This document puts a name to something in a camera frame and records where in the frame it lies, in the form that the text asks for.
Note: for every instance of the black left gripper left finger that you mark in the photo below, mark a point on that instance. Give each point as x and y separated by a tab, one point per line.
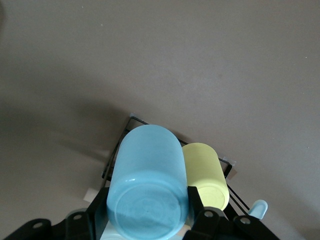
87	225

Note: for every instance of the light blue plastic cup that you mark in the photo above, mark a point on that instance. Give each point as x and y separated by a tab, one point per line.
150	175

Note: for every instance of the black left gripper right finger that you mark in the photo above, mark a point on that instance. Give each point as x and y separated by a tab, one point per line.
207	225

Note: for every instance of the clear tape piece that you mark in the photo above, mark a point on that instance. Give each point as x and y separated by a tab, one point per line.
133	114
91	194
231	161

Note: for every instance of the yellow plastic cup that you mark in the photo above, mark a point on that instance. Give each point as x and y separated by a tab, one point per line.
205	170

